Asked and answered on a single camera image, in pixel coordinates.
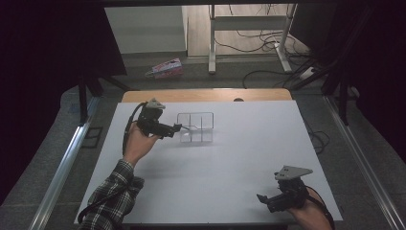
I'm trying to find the black metal stand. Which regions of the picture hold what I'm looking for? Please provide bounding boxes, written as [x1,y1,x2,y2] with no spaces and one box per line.
[77,71,132,127]
[288,6,374,127]

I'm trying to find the white power strip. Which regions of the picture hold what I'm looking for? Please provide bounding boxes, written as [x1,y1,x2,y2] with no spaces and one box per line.
[299,66,318,81]

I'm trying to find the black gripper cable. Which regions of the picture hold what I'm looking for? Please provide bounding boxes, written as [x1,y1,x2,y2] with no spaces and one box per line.
[305,185,337,230]
[77,101,148,225]

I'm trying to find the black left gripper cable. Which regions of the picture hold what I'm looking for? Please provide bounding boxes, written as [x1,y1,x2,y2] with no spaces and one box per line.
[77,101,148,225]

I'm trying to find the white desk frame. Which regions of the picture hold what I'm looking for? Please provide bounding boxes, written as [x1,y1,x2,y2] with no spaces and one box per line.
[208,3,299,75]

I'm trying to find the black rectangular floor frame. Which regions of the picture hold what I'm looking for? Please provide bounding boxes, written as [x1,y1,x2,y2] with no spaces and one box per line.
[80,126,104,150]

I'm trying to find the dark curtain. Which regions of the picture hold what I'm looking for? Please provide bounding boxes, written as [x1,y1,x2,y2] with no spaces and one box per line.
[0,0,127,205]
[290,0,406,165]

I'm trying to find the wooden table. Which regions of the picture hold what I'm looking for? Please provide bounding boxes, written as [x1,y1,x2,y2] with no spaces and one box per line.
[122,88,293,104]

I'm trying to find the clear acrylic organizer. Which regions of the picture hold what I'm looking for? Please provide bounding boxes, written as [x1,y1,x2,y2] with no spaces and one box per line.
[176,111,214,144]

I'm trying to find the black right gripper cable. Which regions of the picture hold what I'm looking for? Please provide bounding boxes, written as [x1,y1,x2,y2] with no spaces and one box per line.
[305,185,337,230]

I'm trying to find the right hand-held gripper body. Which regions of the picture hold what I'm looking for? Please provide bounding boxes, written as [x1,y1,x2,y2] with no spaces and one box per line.
[267,165,314,214]

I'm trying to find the person's right hand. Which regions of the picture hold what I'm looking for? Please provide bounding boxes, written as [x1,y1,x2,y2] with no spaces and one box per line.
[286,187,326,225]

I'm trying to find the white board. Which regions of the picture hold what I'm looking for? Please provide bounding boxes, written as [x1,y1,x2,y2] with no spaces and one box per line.
[74,100,344,225]

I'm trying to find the tangled black floor cables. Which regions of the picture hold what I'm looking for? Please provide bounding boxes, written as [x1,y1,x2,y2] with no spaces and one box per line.
[214,4,312,58]

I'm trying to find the black floor cable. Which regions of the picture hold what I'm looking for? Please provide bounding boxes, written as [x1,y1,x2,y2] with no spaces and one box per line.
[241,69,293,89]

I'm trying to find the white panel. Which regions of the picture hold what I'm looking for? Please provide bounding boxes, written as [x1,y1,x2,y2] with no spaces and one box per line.
[104,5,189,55]

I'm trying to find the thin black looped cable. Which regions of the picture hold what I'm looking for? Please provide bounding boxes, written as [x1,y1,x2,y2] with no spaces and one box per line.
[304,119,331,156]

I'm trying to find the red white packet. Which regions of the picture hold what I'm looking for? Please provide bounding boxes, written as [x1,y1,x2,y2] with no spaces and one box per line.
[145,57,185,81]

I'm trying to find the aluminium rail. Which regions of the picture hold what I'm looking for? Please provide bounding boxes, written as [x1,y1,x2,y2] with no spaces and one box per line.
[28,95,101,230]
[323,95,406,230]

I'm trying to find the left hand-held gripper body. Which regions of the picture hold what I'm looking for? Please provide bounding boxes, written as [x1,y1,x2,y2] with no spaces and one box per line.
[136,98,170,139]

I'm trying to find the person's left hand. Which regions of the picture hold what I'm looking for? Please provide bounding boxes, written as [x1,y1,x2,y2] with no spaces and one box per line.
[123,122,163,168]

